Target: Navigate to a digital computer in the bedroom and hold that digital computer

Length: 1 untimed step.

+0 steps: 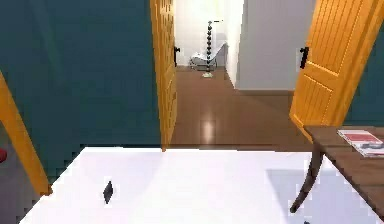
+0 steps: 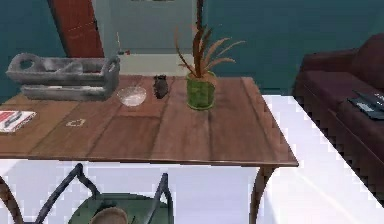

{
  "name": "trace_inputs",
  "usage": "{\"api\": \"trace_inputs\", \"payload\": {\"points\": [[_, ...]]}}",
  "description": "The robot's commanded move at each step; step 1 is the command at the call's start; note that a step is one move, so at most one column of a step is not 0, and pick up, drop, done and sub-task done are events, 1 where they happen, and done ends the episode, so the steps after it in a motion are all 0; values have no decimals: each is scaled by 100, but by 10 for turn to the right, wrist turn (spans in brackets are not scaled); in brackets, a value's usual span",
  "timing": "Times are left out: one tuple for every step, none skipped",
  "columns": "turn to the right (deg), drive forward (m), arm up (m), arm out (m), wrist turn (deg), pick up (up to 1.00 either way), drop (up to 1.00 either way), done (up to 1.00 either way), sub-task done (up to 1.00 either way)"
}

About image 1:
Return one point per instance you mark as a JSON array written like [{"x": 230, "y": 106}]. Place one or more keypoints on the orange wooden room door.
[
  {"x": 328, "y": 63},
  {"x": 165, "y": 80}
]

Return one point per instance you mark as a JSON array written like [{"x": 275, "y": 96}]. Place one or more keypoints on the red round object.
[{"x": 2, "y": 155}]

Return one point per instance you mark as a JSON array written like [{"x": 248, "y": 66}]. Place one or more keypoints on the white lounge chair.
[{"x": 207, "y": 57}]

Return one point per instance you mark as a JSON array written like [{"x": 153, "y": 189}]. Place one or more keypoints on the brown wooden table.
[{"x": 356, "y": 163}]

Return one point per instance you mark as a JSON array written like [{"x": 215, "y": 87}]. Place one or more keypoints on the red and white book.
[{"x": 363, "y": 141}]

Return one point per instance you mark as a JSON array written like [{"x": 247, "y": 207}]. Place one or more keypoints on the small black flat object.
[{"x": 108, "y": 192}]

